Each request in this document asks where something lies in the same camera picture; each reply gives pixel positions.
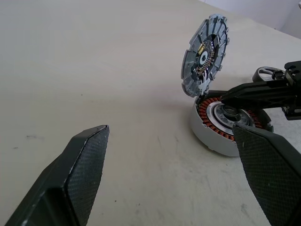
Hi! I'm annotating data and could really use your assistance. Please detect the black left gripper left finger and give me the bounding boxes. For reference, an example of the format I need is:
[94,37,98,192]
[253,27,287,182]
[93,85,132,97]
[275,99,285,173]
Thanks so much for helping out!
[4,124,110,226]

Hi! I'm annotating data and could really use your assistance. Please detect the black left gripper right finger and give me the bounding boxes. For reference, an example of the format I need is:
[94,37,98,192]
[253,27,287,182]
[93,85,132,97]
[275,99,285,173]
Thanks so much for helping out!
[232,124,301,226]

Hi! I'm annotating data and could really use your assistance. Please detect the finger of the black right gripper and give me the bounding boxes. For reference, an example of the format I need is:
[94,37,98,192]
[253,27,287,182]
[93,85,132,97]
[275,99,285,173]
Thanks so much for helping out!
[223,94,301,110]
[221,80,301,102]

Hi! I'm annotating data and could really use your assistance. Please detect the black spoked rotor ring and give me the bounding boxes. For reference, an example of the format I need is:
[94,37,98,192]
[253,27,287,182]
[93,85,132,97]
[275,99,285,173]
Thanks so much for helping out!
[251,66,286,82]

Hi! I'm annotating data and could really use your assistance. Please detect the grey round hinged motor lid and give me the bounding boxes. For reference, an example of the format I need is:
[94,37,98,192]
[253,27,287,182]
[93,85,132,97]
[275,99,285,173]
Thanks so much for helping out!
[180,14,230,97]

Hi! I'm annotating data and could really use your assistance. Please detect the grey motor housing copper windings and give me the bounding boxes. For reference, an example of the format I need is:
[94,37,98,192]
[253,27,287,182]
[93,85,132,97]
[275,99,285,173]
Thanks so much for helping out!
[190,90,275,157]

